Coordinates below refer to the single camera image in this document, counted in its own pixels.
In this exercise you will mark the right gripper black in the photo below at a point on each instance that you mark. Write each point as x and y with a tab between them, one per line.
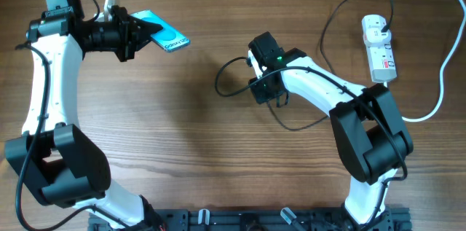
263	92

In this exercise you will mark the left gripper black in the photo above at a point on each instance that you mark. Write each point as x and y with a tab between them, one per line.
125	33

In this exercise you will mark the teal screen smartphone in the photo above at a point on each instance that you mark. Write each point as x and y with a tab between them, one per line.
169	39

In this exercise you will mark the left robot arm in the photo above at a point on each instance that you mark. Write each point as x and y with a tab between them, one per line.
54	160

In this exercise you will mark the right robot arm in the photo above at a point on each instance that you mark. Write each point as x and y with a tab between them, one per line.
371	137

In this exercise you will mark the white charger plug adapter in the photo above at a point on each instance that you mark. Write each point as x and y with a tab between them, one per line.
374	37

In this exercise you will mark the white power strip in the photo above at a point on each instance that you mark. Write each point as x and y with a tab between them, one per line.
380	59

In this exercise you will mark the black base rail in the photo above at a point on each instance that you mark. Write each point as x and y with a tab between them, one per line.
315	219

